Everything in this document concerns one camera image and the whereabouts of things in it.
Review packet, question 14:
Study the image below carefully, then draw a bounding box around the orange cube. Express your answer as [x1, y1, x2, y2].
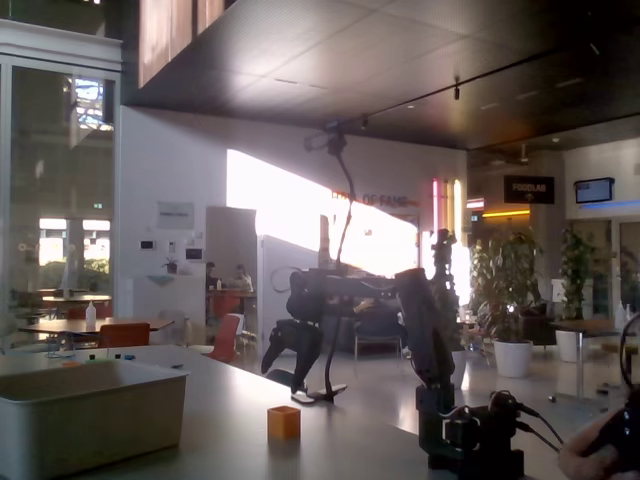
[267, 405, 302, 441]

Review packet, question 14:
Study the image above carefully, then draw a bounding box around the black leader arm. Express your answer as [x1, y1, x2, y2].
[583, 404, 640, 460]

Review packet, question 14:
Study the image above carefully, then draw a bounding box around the white rectangular bin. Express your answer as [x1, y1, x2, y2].
[0, 359, 190, 480]

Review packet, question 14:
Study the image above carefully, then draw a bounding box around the person's left hand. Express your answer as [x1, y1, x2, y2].
[558, 417, 640, 480]

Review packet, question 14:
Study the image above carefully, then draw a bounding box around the teal chair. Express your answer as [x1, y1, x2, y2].
[266, 368, 307, 394]

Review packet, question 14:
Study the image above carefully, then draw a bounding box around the red chair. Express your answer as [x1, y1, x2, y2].
[207, 313, 242, 365]

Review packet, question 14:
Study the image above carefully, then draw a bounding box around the seated person in light top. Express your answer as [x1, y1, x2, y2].
[228, 263, 255, 294]

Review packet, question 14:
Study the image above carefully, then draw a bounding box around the white partition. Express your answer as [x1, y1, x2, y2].
[257, 234, 321, 359]

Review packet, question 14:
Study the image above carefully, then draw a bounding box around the dark lounge chair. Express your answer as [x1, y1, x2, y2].
[352, 304, 404, 361]

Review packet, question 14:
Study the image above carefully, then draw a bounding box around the white counter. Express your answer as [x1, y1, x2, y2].
[130, 274, 206, 321]

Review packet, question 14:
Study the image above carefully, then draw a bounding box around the orange chair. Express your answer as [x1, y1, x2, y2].
[98, 322, 151, 350]

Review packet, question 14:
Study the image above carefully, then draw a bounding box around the tall dark plant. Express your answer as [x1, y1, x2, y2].
[430, 228, 469, 391]

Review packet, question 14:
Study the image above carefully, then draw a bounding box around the white neon tube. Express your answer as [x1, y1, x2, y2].
[453, 178, 464, 246]

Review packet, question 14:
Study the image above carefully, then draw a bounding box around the distant cafe table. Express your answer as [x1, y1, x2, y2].
[42, 294, 112, 304]

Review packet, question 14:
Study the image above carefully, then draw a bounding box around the large plant in white pot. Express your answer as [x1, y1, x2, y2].
[470, 227, 545, 380]

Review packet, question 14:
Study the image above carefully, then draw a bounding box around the wooden cafe table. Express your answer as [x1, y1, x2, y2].
[18, 317, 175, 337]

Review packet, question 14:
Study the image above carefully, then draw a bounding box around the black FOODLAB sign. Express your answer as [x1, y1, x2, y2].
[503, 174, 556, 205]

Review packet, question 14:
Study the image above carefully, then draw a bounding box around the dark table with metal leg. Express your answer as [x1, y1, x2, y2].
[549, 319, 626, 401]

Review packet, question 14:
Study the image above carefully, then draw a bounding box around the slim plant in white pot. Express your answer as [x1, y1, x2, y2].
[554, 227, 599, 364]

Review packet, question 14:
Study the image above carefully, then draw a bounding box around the blue light strip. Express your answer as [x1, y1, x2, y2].
[579, 199, 640, 210]

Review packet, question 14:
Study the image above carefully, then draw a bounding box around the black gooseneck clamp mount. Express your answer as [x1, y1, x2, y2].
[291, 149, 354, 405]

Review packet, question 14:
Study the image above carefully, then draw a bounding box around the black cable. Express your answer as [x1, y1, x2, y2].
[514, 403, 564, 454]
[618, 312, 640, 391]

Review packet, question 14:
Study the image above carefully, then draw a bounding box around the wall monitor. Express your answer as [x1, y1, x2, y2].
[573, 176, 616, 205]

